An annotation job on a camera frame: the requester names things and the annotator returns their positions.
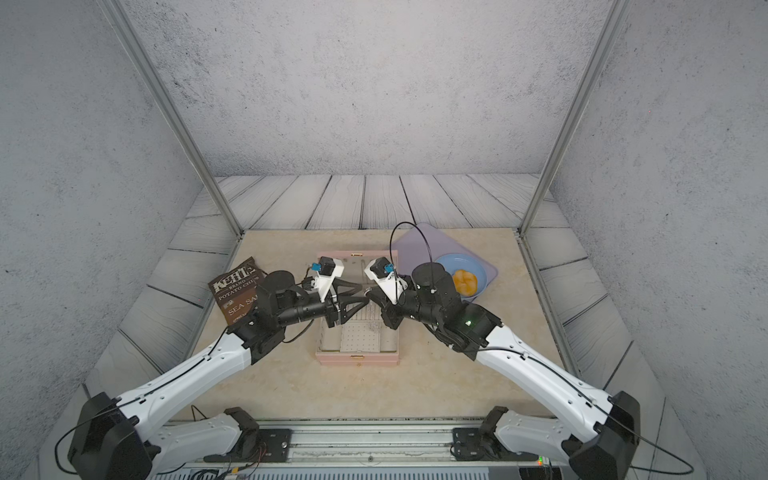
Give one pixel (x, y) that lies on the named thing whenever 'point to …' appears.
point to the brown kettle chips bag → (237, 290)
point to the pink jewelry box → (364, 339)
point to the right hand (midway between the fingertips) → (369, 293)
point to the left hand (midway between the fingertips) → (366, 297)
